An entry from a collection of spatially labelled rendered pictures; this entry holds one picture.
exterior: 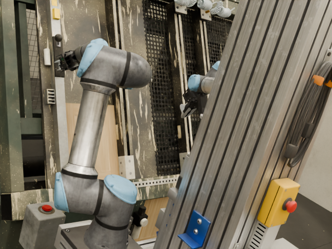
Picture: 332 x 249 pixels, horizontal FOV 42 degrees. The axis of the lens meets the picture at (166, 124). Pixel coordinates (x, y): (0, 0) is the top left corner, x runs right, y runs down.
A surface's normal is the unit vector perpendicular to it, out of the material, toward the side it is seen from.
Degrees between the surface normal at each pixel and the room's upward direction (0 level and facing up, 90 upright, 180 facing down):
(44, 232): 90
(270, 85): 90
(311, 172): 90
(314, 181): 90
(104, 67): 74
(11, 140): 60
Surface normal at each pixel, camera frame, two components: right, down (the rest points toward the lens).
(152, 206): 0.64, 0.39
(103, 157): 0.69, -0.13
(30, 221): -0.71, 0.00
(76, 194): 0.28, 0.04
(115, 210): 0.20, 0.34
